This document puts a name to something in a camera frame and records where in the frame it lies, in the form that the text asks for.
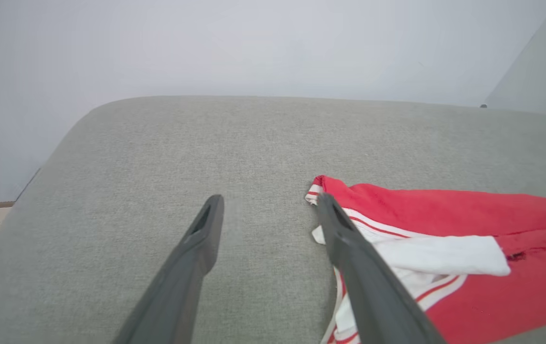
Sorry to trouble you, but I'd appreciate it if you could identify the red and white garment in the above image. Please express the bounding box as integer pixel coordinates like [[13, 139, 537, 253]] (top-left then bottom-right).
[[304, 175, 546, 344]]

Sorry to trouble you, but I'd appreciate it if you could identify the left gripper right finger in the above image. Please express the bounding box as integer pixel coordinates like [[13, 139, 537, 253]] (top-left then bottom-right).
[[317, 192, 447, 344]]

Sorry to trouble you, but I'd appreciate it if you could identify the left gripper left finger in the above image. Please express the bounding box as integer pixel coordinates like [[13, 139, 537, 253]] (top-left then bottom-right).
[[112, 194, 225, 344]]

